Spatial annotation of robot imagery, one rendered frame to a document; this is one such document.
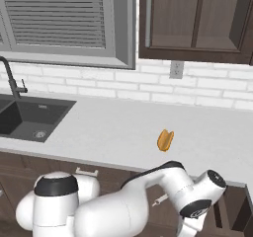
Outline dark brown drawer front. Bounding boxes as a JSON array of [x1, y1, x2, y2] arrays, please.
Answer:
[[21, 155, 133, 196]]

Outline orange-brown hot dog bun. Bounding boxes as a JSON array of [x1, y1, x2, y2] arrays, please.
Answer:
[[156, 128, 176, 153]]

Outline dark grey sink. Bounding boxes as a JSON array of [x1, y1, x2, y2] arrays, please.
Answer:
[[0, 93, 78, 144]]

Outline grey window with blinds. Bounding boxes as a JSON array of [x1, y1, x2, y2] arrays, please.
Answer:
[[0, 0, 137, 70]]

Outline black sink tap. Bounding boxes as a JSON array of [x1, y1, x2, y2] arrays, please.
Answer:
[[0, 55, 29, 99]]

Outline grey wall socket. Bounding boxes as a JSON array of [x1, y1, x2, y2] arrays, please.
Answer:
[[169, 59, 185, 80]]

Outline pale drawer handle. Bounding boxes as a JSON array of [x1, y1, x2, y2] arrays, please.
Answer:
[[75, 167, 100, 177]]

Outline grey cupboard door handle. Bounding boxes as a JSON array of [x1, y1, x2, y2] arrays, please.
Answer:
[[145, 0, 153, 48]]

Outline dark brown wall cupboard door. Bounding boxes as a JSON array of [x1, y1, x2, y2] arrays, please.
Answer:
[[197, 0, 253, 66], [138, 0, 203, 61]]

